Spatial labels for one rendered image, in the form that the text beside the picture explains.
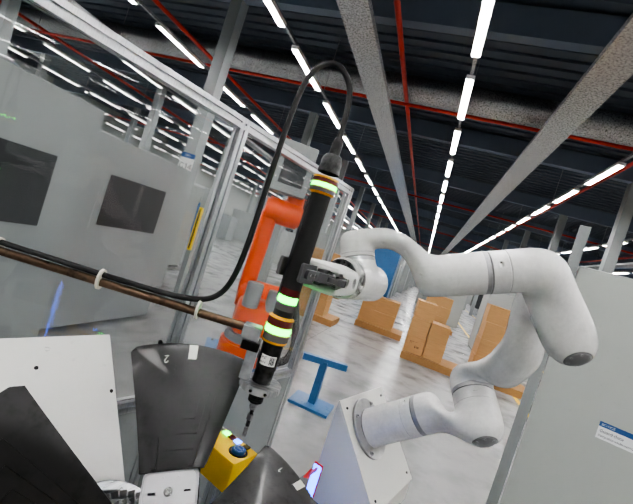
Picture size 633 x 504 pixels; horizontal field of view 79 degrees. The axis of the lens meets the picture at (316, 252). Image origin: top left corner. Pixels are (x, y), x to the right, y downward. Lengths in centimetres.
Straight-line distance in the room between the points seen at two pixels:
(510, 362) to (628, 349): 131
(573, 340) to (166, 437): 79
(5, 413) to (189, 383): 31
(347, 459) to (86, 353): 80
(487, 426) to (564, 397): 119
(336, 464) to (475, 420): 45
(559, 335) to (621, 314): 142
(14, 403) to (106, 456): 39
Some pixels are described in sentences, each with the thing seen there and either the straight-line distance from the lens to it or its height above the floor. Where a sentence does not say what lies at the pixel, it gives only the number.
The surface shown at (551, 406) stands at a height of 129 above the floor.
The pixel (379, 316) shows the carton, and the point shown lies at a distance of 996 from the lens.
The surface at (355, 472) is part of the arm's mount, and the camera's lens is 132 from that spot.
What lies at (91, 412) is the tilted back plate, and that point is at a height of 124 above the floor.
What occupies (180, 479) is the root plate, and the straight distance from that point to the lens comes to 76.
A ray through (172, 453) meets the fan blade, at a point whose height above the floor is 129.
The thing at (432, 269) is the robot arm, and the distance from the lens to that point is 81.
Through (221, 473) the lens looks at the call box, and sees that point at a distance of 123.
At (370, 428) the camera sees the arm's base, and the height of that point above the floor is 120.
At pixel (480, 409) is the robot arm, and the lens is 120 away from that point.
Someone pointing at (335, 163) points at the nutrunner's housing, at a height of 184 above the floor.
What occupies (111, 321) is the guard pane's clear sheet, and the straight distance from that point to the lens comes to 135.
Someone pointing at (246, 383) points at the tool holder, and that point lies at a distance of 65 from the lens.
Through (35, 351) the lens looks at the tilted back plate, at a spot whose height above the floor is 134.
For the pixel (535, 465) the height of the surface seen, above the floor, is 99.
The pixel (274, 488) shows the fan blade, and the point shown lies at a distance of 94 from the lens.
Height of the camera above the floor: 171
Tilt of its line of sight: 1 degrees down
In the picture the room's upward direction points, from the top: 18 degrees clockwise
